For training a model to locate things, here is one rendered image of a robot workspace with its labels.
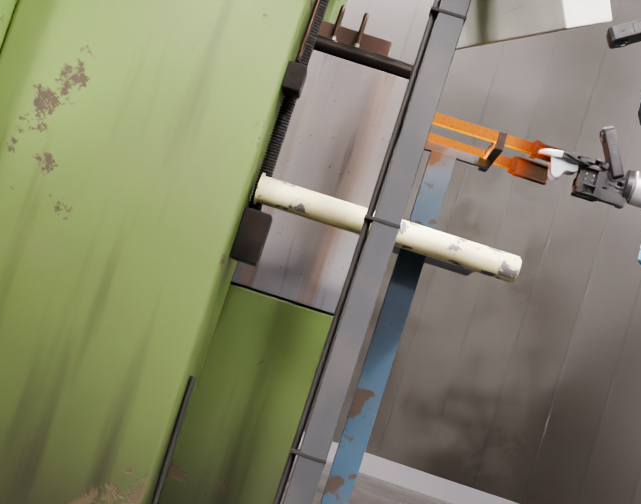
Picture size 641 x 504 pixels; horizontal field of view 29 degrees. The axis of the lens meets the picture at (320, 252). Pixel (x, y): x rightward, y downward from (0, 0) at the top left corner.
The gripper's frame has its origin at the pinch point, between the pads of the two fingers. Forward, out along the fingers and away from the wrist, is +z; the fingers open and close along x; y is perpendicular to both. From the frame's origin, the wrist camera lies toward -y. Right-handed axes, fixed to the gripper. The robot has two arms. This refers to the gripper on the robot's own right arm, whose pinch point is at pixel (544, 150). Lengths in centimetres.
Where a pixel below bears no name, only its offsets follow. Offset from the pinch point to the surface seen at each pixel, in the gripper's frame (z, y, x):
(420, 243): 21, 36, -74
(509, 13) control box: 19, 2, -94
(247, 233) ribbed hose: 48, 42, -74
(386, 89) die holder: 35, 8, -51
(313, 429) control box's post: 28, 68, -95
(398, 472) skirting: -3, 92, 235
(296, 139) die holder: 48, 22, -52
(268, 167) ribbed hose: 49, 31, -72
